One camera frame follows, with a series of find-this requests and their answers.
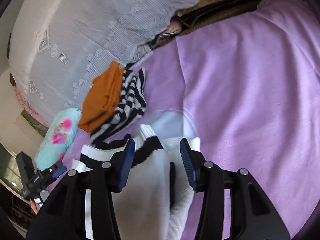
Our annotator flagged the white sweater with black stripes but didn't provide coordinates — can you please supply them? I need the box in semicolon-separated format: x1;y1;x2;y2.
71;123;201;240

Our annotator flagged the floral turquoise pink quilt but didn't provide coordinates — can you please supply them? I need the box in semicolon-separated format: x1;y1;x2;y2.
35;108;81;171

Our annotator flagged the pink floral bedding stack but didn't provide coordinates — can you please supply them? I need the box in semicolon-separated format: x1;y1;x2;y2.
10;74;49;128

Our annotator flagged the orange folded garment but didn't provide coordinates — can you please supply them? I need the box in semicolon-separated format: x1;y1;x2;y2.
78;61;124;133

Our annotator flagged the black white striped garment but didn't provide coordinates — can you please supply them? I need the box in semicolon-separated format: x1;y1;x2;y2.
90;68;146;145

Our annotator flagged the purple bed sheet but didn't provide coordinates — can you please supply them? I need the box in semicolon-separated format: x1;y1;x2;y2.
47;0;320;240

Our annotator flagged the white lace cover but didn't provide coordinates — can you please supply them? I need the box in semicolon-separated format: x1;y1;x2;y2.
9;0;199;122

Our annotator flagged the dark brown blanket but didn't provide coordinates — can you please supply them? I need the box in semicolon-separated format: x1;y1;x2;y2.
149;0;262;50

